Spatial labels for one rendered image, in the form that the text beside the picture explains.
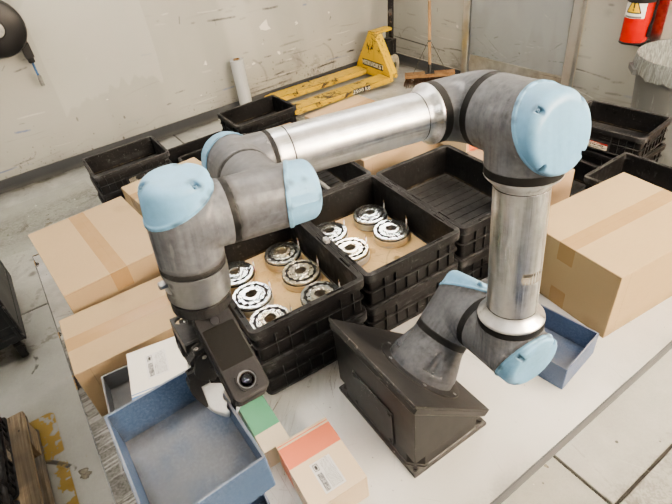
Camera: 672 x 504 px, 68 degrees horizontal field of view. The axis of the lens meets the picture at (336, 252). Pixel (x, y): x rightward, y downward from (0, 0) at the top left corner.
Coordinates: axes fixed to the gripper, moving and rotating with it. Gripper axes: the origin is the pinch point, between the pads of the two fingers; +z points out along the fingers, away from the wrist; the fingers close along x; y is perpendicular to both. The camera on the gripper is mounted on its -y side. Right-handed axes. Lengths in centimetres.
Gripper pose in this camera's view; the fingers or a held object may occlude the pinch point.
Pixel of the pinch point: (232, 411)
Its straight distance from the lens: 74.4
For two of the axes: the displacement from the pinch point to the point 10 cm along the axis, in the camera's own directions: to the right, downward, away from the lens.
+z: 0.3, 8.2, 5.7
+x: -8.3, 3.4, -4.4
